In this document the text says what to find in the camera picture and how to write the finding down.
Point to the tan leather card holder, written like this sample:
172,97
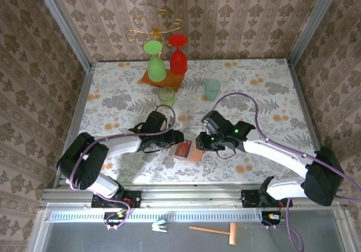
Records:
196,156

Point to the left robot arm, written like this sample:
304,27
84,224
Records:
81,161

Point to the green plastic cup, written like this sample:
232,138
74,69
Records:
167,97

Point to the blue plastic cup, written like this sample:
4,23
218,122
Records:
212,91

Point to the green wine glass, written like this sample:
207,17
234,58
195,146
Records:
156,68

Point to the floral tablecloth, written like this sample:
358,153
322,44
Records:
118,80

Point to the blue stapler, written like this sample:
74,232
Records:
160,226

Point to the red wine glass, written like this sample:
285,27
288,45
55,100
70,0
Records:
177,60

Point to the wooden mallet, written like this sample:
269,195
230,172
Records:
233,233

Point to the grey metal shelf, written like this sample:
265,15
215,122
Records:
84,239

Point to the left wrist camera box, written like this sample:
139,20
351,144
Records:
155,121

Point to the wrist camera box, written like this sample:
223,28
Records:
214,122
155,121

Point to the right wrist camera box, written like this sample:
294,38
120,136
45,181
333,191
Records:
214,122

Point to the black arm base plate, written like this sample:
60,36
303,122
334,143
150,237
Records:
134,198
249,199

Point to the aluminium side rail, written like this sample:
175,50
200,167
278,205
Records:
302,94
80,99

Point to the aluminium frame post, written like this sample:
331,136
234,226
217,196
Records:
65,23
313,23

